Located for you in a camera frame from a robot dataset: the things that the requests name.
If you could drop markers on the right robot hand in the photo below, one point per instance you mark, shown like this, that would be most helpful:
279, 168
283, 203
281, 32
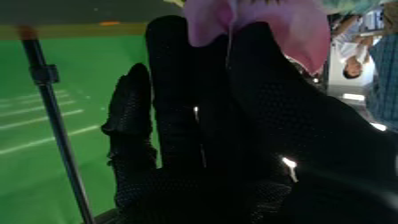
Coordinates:
249, 150

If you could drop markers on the pink flower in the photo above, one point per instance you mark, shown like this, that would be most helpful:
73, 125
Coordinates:
285, 26

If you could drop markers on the person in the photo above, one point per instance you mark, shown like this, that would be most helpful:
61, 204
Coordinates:
354, 63

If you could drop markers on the black stand pole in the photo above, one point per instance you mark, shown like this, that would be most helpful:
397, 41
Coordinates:
55, 116

